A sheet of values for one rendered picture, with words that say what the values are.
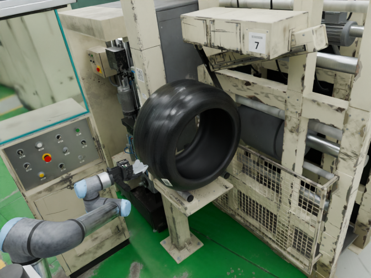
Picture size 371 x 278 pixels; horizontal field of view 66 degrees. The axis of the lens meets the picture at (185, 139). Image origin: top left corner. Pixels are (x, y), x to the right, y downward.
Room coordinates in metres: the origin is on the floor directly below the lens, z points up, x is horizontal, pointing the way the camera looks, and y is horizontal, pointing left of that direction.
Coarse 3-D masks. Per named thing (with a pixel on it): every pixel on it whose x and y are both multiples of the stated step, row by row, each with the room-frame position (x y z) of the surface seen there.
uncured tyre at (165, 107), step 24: (168, 96) 1.31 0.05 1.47; (192, 96) 1.27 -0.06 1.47; (216, 96) 1.32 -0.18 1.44; (144, 120) 1.28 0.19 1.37; (168, 120) 1.18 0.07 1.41; (216, 120) 1.60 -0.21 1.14; (240, 120) 1.40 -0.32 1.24; (144, 144) 1.21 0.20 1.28; (168, 144) 1.14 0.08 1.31; (192, 144) 1.56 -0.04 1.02; (216, 144) 1.53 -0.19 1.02; (168, 168) 1.12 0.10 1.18; (192, 168) 1.44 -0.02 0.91; (216, 168) 1.31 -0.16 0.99
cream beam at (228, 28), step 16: (192, 16) 1.57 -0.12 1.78; (208, 16) 1.50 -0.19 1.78; (224, 16) 1.44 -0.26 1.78; (240, 16) 1.38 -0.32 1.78; (256, 16) 1.33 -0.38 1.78; (272, 16) 1.28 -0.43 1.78; (288, 16) 1.24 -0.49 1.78; (304, 16) 1.27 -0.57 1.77; (192, 32) 1.57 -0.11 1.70; (208, 32) 1.47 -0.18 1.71; (224, 32) 1.37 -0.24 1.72; (240, 32) 1.29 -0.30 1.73; (256, 32) 1.21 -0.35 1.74; (272, 32) 1.16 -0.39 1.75; (288, 32) 1.21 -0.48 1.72; (224, 48) 1.37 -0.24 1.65; (240, 48) 1.29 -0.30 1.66; (272, 48) 1.16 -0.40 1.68; (288, 48) 1.21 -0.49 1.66
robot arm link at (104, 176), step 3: (99, 174) 1.07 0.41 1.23; (102, 174) 1.07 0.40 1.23; (105, 174) 1.07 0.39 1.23; (108, 174) 1.08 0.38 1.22; (99, 177) 1.11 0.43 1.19; (102, 177) 1.05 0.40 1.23; (105, 177) 1.06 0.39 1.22; (108, 177) 1.06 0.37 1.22; (102, 180) 1.04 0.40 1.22; (105, 180) 1.05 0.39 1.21; (108, 180) 1.05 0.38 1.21; (102, 183) 1.03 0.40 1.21; (105, 183) 1.04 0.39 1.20; (108, 183) 1.04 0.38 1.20; (111, 183) 1.06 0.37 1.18; (105, 186) 1.04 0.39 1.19; (108, 186) 1.05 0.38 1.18
